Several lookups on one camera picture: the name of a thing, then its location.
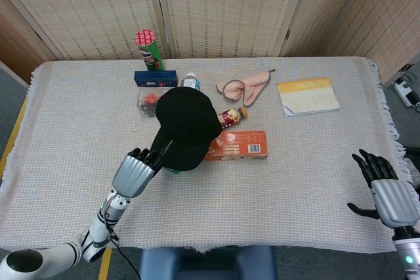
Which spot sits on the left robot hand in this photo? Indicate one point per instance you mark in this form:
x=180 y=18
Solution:
x=136 y=173

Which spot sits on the clear bottle with white cap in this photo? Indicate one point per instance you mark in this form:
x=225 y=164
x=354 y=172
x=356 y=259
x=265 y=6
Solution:
x=191 y=81

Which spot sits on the clear box with red toy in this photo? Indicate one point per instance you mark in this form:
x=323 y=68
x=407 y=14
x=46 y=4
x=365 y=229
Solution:
x=147 y=101

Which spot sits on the brown drink bottle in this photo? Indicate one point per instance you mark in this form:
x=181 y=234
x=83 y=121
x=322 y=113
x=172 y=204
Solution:
x=233 y=116

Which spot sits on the woven folding screen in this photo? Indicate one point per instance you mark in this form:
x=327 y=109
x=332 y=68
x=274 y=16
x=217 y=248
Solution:
x=210 y=8

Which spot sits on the green Pringles can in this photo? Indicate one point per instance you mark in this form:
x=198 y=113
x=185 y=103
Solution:
x=149 y=51

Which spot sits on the white woven tablecloth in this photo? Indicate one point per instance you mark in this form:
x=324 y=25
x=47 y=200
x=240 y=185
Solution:
x=262 y=201

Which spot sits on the white power strip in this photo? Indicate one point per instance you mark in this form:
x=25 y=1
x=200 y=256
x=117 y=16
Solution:
x=407 y=91

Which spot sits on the pink cloth with grey trim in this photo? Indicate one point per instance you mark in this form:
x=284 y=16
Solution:
x=244 y=87

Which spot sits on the black baseball cap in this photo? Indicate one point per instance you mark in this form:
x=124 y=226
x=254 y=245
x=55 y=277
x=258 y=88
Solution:
x=187 y=127

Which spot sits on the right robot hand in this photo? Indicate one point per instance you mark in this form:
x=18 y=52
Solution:
x=390 y=198

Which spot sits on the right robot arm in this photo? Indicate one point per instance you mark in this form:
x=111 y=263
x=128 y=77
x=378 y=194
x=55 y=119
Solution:
x=408 y=253

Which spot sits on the orange cardboard box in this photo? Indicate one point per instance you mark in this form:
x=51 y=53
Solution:
x=241 y=145

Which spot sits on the blue rectangular box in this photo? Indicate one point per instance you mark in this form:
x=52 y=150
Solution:
x=155 y=78

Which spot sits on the yellow notepad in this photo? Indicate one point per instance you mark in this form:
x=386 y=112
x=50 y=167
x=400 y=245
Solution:
x=308 y=97

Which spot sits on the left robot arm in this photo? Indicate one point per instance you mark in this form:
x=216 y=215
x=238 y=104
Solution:
x=65 y=247

